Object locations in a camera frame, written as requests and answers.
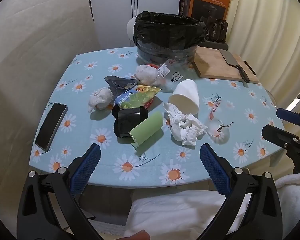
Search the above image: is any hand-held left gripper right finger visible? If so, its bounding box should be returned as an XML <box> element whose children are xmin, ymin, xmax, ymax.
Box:
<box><xmin>199</xmin><ymin>143</ymin><xmax>283</xmax><ymax>240</ymax></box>

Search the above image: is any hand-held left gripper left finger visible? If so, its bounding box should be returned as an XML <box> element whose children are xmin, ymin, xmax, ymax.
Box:
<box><xmin>17</xmin><ymin>143</ymin><xmax>102</xmax><ymax>240</ymax></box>

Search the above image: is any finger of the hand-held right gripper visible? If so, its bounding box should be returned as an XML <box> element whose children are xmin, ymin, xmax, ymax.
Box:
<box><xmin>261</xmin><ymin>124</ymin><xmax>300</xmax><ymax>152</ymax></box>
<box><xmin>276</xmin><ymin>107</ymin><xmax>300</xmax><ymax>130</ymax></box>

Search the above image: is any clear plastic cup red print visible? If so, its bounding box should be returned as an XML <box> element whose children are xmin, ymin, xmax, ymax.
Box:
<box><xmin>205</xmin><ymin>100</ymin><xmax>234</xmax><ymax>144</ymax></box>

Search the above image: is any white tissue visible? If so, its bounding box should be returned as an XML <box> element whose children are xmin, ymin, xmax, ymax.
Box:
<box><xmin>164</xmin><ymin>102</ymin><xmax>208</xmax><ymax>147</ymax></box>

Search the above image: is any green cardboard tube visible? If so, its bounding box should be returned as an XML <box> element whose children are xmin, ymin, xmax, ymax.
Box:
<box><xmin>129</xmin><ymin>112</ymin><xmax>164</xmax><ymax>150</ymax></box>

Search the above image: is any white paper cup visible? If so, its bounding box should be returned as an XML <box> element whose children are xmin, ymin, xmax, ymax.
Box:
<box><xmin>168</xmin><ymin>79</ymin><xmax>200</xmax><ymax>115</ymax></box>

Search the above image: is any colourful snack packet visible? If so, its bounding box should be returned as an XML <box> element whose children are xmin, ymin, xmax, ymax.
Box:
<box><xmin>114</xmin><ymin>85</ymin><xmax>162</xmax><ymax>109</ymax></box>

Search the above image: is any dark grey plastic bag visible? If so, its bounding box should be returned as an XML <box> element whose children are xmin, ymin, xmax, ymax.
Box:
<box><xmin>104</xmin><ymin>75</ymin><xmax>137</xmax><ymax>98</ymax></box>

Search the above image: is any clear plastic bottle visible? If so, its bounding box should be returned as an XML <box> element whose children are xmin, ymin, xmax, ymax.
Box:
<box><xmin>156</xmin><ymin>59</ymin><xmax>188</xmax><ymax>89</ymax></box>

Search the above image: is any bin with black bag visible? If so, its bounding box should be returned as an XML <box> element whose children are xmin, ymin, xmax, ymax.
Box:
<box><xmin>133</xmin><ymin>11</ymin><xmax>209</xmax><ymax>67</ymax></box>

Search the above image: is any person's left hand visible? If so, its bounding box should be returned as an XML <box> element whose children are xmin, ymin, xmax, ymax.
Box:
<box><xmin>122</xmin><ymin>230</ymin><xmax>151</xmax><ymax>240</ymax></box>

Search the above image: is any black smartphone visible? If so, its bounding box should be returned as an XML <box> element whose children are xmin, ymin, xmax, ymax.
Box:
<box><xmin>35</xmin><ymin>102</ymin><xmax>69</xmax><ymax>152</ymax></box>

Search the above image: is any white blanket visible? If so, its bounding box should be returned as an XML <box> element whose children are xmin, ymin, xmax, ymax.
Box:
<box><xmin>125</xmin><ymin>171</ymin><xmax>300</xmax><ymax>240</ymax></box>

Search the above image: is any white sock ball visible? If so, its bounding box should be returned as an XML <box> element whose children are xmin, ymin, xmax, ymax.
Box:
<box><xmin>87</xmin><ymin>87</ymin><xmax>113</xmax><ymax>113</ymax></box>
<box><xmin>134</xmin><ymin>64</ymin><xmax>163</xmax><ymax>86</ymax></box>

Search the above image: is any steel cleaver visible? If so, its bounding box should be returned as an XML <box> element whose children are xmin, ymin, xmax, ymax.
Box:
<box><xmin>219</xmin><ymin>49</ymin><xmax>251</xmax><ymax>83</ymax></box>

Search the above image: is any wooden cutting board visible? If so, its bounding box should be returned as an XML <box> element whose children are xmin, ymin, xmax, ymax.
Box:
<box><xmin>192</xmin><ymin>46</ymin><xmax>260</xmax><ymax>84</ymax></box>

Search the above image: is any cream curtain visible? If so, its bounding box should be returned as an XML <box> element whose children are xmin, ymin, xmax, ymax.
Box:
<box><xmin>226</xmin><ymin>0</ymin><xmax>300</xmax><ymax>110</ymax></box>

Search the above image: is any brown handbag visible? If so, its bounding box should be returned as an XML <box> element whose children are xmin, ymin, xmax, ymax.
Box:
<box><xmin>206</xmin><ymin>17</ymin><xmax>228</xmax><ymax>43</ymax></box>

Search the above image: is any cream fabric sheet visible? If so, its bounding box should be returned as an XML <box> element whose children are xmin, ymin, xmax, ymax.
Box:
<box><xmin>0</xmin><ymin>0</ymin><xmax>102</xmax><ymax>160</ymax></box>

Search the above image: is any white round chair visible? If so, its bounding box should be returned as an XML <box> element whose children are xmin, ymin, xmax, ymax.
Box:
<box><xmin>126</xmin><ymin>16</ymin><xmax>138</xmax><ymax>47</ymax></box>

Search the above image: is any white cabinet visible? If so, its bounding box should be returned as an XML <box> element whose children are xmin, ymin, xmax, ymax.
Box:
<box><xmin>87</xmin><ymin>0</ymin><xmax>182</xmax><ymax>48</ymax></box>

